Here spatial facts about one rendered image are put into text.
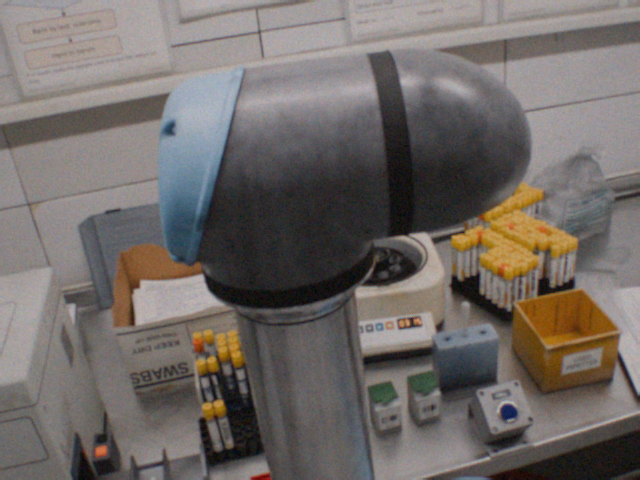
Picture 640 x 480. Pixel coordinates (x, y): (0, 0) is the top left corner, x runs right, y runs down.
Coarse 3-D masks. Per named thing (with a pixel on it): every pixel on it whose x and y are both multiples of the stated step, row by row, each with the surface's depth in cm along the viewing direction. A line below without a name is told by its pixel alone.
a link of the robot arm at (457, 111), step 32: (416, 64) 37; (448, 64) 38; (416, 96) 36; (448, 96) 36; (480, 96) 37; (512, 96) 41; (416, 128) 36; (448, 128) 36; (480, 128) 37; (512, 128) 39; (416, 160) 36; (448, 160) 36; (480, 160) 37; (512, 160) 39; (416, 192) 37; (448, 192) 37; (480, 192) 38; (512, 192) 43; (416, 224) 39; (448, 224) 40
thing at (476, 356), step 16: (432, 336) 106; (448, 336) 105; (480, 336) 104; (496, 336) 104; (448, 352) 103; (464, 352) 104; (480, 352) 104; (496, 352) 105; (432, 368) 109; (448, 368) 105; (464, 368) 106; (480, 368) 106; (496, 368) 107; (448, 384) 107; (464, 384) 107; (480, 384) 108; (496, 384) 107
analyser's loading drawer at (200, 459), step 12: (132, 456) 93; (192, 456) 96; (204, 456) 93; (132, 468) 91; (144, 468) 94; (156, 468) 95; (168, 468) 93; (180, 468) 94; (192, 468) 94; (204, 468) 91
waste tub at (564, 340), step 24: (528, 312) 113; (552, 312) 114; (576, 312) 115; (600, 312) 107; (528, 336) 107; (552, 336) 116; (576, 336) 116; (600, 336) 101; (528, 360) 109; (552, 360) 102; (576, 360) 103; (600, 360) 104; (552, 384) 104; (576, 384) 105
